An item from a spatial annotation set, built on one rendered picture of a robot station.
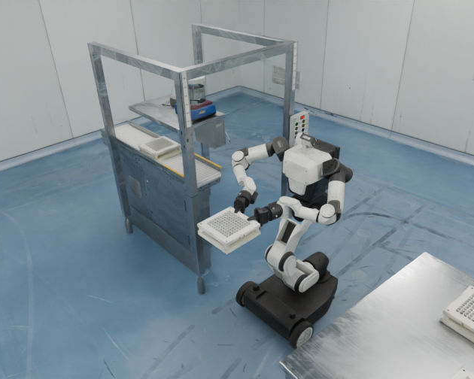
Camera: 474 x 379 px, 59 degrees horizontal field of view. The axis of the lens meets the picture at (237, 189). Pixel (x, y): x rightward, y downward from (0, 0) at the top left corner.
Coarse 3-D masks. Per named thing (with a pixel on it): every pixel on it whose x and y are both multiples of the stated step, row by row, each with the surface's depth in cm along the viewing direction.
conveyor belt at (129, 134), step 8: (120, 128) 381; (128, 128) 380; (120, 136) 365; (128, 136) 365; (136, 136) 364; (144, 136) 364; (136, 144) 350; (168, 160) 323; (176, 160) 323; (176, 168) 312; (200, 168) 311; (208, 168) 310; (200, 176) 301; (208, 176) 301; (216, 176) 303; (200, 184) 295
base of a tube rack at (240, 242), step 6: (204, 234) 229; (252, 234) 228; (258, 234) 230; (210, 240) 225; (216, 240) 224; (240, 240) 224; (246, 240) 224; (216, 246) 223; (222, 246) 220; (234, 246) 219; (240, 246) 223; (228, 252) 218
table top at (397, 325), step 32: (384, 288) 210; (416, 288) 209; (448, 288) 209; (352, 320) 193; (384, 320) 193; (416, 320) 192; (320, 352) 179; (352, 352) 179; (384, 352) 178; (416, 352) 178; (448, 352) 177
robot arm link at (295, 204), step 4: (284, 196) 242; (280, 200) 240; (284, 200) 239; (288, 200) 239; (292, 200) 239; (296, 200) 239; (284, 204) 238; (288, 204) 237; (292, 204) 236; (296, 204) 237; (300, 204) 239; (292, 208) 237; (296, 208) 236; (296, 212) 236; (296, 216) 238
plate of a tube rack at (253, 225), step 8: (232, 208) 241; (216, 216) 235; (240, 216) 234; (200, 224) 229; (256, 224) 227; (208, 232) 223; (216, 232) 222; (240, 232) 222; (248, 232) 223; (224, 240) 217; (232, 240) 217
